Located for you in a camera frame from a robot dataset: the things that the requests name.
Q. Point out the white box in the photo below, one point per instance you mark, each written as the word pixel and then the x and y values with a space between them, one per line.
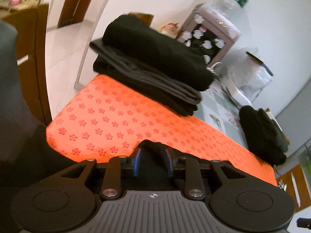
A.
pixel 239 97

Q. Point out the orange flower-print mat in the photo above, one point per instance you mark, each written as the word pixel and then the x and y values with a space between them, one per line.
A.
pixel 109 116

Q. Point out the left stack folded dark clothes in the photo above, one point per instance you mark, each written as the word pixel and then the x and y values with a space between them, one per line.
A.
pixel 155 51

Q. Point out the checkered floral tablecloth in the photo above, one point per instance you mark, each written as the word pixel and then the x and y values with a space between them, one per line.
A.
pixel 218 111

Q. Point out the right stack folded black clothes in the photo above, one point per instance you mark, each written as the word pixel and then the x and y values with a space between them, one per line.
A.
pixel 255 136

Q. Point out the grey garment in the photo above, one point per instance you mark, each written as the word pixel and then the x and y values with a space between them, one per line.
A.
pixel 145 77

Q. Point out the pink water dispenser with stickers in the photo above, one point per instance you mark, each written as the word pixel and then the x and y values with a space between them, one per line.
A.
pixel 211 31

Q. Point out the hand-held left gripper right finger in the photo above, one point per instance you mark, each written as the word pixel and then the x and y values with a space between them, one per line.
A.
pixel 170 162

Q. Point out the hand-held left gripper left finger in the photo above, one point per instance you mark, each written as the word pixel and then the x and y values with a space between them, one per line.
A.
pixel 137 161

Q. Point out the orange and white snack bag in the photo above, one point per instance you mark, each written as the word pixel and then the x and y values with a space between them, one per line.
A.
pixel 170 29

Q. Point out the black garment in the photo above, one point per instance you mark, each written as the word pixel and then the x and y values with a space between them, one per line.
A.
pixel 274 128
pixel 136 85
pixel 154 155

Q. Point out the grey refrigerator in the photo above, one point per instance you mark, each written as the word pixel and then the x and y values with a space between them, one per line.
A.
pixel 298 116

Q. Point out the white plastic bag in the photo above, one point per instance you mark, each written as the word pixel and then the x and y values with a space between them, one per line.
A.
pixel 250 77

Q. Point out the brown wooden door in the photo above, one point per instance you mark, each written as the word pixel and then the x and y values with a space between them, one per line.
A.
pixel 75 2

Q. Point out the grey cloth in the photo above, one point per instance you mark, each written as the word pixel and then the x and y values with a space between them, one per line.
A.
pixel 14 89

